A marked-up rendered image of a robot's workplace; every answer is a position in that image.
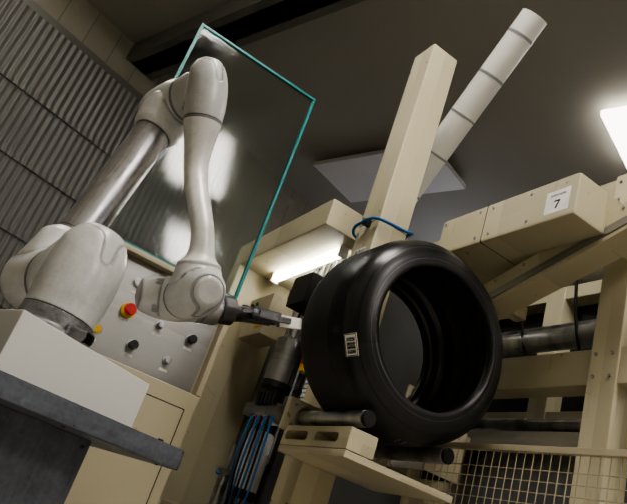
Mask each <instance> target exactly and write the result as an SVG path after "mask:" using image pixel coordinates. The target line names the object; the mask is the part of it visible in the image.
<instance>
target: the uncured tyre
mask: <svg viewBox="0 0 627 504"><path fill-rule="evenodd" d="M388 291H391V292H392V293H394V294H395V295H397V296H398V297H399V298H400V299H401V300H402V301H403V302H404V303H405V304H406V306H407V307H408V308H409V310H410V311H411V313H412V314H413V316H414V318H415V320H416V322H417V325H418V327H419V330H420V334H421V338H422V345H423V363H422V369H421V374H420V377H419V380H418V382H417V385H416V387H415V388H414V390H413V392H412V393H411V395H410V396H409V397H408V398H406V397H405V396H404V395H403V394H402V393H401V391H400V390H399V389H398V388H397V386H396V385H395V383H394V382H393V380H392V378H391V377H390V375H389V373H388V371H387V368H386V366H385V363H384V360H383V357H382V353H381V348H380V341H379V320H380V314H381V309H382V305H383V302H384V300H385V297H386V295H387V293H388ZM349 333H357V341H358V350H359V356H351V357H346V351H345V342H344V334H349ZM301 354H302V361H303V366H304V371H305V374H306V377H307V380H308V383H309V386H310V388H311V390H312V392H313V394H314V396H315V398H316V400H317V401H318V403H319V405H320V406H321V408H322V409H323V410H324V411H333V410H371V411H373V412H374V414H375V416H376V422H375V424H374V426H373V427H370V428H357V429H359V430H361V431H364V432H366V433H368V434H370V435H372V436H374V437H377V438H378V442H377V445H387V446H404V447H422V448H426V447H435V446H440V445H443V444H446V443H448V442H451V441H453V440H456V439H458V438H460V437H461V436H463V435H465V434H466V433H468V432H469V431H470V430H471V429H472V428H473V427H475V426H476V425H477V423H478V422H479V421H480V420H481V419H482V417H483V416H484V415H485V413H486V412H487V410H488V408H489V406H490V404H491V402H492V400H493V398H494V395H495V393H496V390H497V386H498V382H499V378H500V374H501V368H502V360H503V343H502V334H501V328H500V323H499V319H498V316H497V313H496V310H495V307H494V305H493V302H492V300H491V298H490V296H489V294H488V292H487V291H486V289H485V287H484V286H483V284H482V283H481V281H480V280H479V279H478V277H477V276H476V275H475V273H474V272H473V271H472V270H471V268H470V267H469V266H468V265H467V264H466V263H465V262H464V261H462V260H461V259H460V258H459V257H458V256H456V255H455V254H454V253H452V252H451V251H449V250H447V249H445V248H443V247H441V246H439V245H436V244H434V243H430V242H426V241H419V240H397V241H392V242H389V243H386V244H383V245H380V246H377V247H375V248H372V249H369V250H367V251H364V252H361V253H359V254H356V255H353V256H351V257H349V258H346V259H345V260H343V261H341V262H340V263H338V264H337V265H336V266H334V267H333V268H332V269H331V270H330V271H329V272H328V273H327V274H326V275H325V276H324V278H323V279H322V280H321V281H320V282H319V284H318V285H317V287H316V288H315V290H314V291H313V293H312V295H311V297H310V299H309V302H308V304H307V307H306V310H305V313H304V317H303V322H302V329H301ZM397 438H399V439H401V440H404V441H406V442H409V443H408V444H405V445H402V444H399V443H396V442H394V441H392V440H395V439H397Z"/></svg>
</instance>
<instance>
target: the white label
mask: <svg viewBox="0 0 627 504"><path fill-rule="evenodd" d="M344 342H345V351H346V357H351V356H359V350H358V341H357V333H349V334H344Z"/></svg>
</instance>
